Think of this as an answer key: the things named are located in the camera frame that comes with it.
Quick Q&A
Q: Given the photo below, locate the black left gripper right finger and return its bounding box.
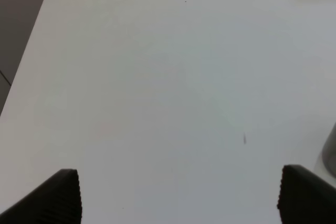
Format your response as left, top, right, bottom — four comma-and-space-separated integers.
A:
277, 165, 335, 223

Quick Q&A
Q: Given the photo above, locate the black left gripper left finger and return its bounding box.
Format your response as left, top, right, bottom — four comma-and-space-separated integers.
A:
1, 169, 82, 223

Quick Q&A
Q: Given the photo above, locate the grey translucent plastic cup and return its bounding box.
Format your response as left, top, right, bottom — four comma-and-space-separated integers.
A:
321, 125, 336, 177

